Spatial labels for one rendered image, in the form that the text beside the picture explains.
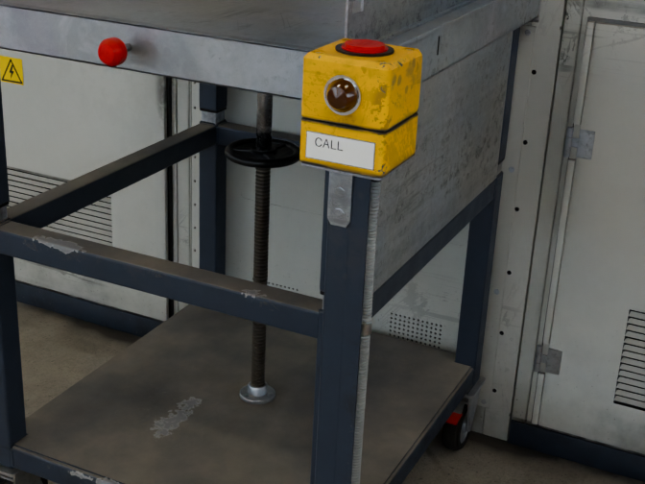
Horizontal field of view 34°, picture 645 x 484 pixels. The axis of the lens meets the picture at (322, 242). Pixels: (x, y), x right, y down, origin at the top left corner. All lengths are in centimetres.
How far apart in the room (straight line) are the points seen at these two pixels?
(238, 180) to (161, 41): 85
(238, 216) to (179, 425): 54
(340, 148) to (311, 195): 110
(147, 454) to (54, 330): 79
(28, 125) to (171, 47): 110
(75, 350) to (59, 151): 42
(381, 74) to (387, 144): 6
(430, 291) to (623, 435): 42
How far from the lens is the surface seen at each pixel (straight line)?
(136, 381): 183
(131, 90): 213
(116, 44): 124
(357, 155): 89
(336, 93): 87
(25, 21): 137
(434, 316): 198
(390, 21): 124
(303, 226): 202
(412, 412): 177
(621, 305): 185
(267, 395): 178
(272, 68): 118
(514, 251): 188
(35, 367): 225
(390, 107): 88
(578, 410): 195
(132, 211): 221
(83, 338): 235
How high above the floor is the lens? 109
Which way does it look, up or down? 23 degrees down
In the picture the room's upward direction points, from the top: 3 degrees clockwise
